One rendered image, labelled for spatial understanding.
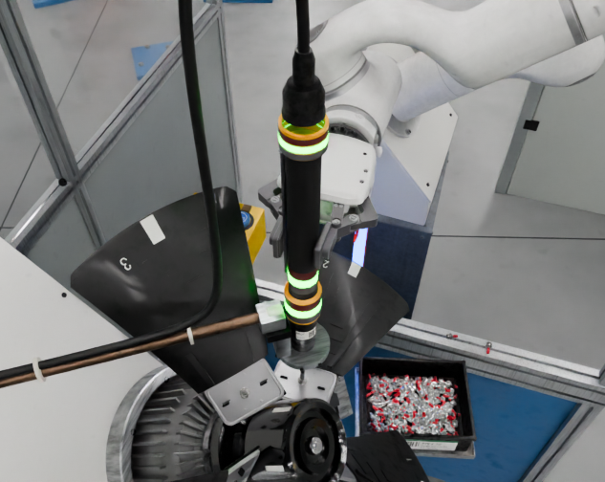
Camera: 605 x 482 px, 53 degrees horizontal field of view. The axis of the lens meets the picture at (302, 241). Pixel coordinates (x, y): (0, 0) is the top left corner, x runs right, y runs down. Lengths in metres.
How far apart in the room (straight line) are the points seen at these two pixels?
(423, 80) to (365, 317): 0.53
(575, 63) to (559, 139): 1.56
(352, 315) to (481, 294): 1.60
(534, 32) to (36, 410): 0.76
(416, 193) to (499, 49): 0.70
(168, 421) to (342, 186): 0.42
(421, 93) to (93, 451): 0.89
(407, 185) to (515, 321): 1.24
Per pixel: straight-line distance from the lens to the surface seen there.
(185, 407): 0.90
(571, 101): 2.65
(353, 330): 0.96
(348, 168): 0.68
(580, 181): 2.89
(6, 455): 0.89
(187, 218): 0.76
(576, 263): 2.78
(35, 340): 0.91
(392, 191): 1.39
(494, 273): 2.62
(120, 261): 0.75
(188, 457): 0.89
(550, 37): 0.73
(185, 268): 0.76
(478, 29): 0.73
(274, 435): 0.79
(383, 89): 0.79
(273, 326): 0.72
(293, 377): 0.90
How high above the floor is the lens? 1.98
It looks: 49 degrees down
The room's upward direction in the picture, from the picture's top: straight up
